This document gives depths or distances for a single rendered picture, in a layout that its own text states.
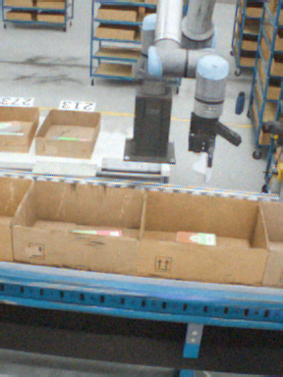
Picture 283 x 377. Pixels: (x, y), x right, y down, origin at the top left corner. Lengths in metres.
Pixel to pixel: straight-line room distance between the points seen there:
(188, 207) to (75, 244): 0.45
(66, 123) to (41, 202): 1.16
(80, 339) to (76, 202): 0.47
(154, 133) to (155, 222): 0.83
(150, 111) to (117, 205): 0.83
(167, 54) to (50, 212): 0.71
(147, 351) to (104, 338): 0.16
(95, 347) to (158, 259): 0.41
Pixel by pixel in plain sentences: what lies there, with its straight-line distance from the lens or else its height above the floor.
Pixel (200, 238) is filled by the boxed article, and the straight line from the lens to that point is 1.88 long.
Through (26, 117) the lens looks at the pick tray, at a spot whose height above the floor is 0.79.
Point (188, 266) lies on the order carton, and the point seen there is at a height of 0.96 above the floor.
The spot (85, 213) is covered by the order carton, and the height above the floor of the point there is 0.93.
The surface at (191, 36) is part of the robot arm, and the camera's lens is 2.48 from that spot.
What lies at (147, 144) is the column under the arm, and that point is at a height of 0.83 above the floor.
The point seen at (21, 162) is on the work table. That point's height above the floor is 0.75.
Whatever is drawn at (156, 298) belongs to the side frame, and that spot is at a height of 0.88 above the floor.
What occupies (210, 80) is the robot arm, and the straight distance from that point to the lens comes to 1.57.
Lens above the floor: 1.98
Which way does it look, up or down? 31 degrees down
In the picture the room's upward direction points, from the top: 4 degrees clockwise
